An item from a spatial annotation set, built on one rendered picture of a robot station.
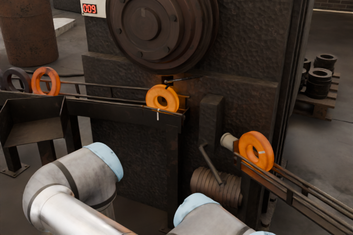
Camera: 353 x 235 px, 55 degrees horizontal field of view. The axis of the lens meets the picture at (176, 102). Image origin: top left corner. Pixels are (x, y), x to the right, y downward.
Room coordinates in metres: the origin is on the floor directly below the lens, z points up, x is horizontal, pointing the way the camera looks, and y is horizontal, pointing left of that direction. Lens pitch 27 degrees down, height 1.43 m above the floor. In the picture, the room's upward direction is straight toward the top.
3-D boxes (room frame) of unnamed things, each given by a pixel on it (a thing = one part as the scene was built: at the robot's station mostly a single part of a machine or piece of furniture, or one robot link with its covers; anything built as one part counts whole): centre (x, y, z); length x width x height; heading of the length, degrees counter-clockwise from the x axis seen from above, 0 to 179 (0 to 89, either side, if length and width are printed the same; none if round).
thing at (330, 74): (3.06, -0.93, 0.22); 1.20 x 0.81 x 0.44; 64
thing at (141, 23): (1.27, 0.11, 1.11); 0.28 x 0.06 x 0.28; 66
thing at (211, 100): (1.27, -0.15, 0.68); 0.11 x 0.08 x 0.24; 156
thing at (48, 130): (1.34, 0.64, 0.36); 0.26 x 0.20 x 0.72; 101
